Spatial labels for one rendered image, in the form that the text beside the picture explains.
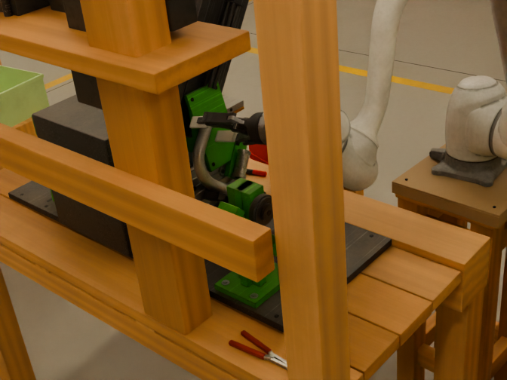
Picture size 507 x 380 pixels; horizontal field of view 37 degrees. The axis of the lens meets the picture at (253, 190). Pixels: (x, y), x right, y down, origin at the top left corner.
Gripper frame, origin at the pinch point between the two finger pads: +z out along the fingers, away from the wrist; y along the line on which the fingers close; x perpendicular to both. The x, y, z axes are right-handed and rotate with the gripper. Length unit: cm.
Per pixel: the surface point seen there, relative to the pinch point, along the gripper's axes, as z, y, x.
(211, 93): 4.3, -0.2, -10.2
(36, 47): -4, 52, 4
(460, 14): 181, -359, -252
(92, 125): 18.3, 21.4, 7.6
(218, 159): 4.2, -8.6, 4.8
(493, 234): -41, -72, 2
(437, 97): 119, -264, -133
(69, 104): 34.1, 20.7, 1.0
